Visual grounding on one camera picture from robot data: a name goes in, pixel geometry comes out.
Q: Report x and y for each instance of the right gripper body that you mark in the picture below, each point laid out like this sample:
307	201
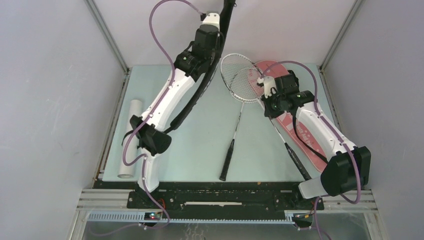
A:
273	104

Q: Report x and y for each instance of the pink sport racket bag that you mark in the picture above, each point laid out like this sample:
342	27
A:
286	122

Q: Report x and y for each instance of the black racket bag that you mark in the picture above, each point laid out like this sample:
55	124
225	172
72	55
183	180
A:
225	14

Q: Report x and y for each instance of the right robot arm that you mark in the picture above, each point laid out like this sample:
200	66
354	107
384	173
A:
347	165

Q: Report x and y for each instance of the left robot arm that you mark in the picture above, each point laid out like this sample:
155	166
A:
197	62

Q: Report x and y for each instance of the right aluminium frame post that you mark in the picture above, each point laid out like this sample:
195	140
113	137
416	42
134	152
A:
357	4

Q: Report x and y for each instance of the aluminium frame post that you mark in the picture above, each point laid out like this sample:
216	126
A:
357	4
113	46

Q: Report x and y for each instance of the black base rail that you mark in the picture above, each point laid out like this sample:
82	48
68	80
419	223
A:
217	201

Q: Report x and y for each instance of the left aluminium frame post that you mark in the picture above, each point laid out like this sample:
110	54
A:
113	46

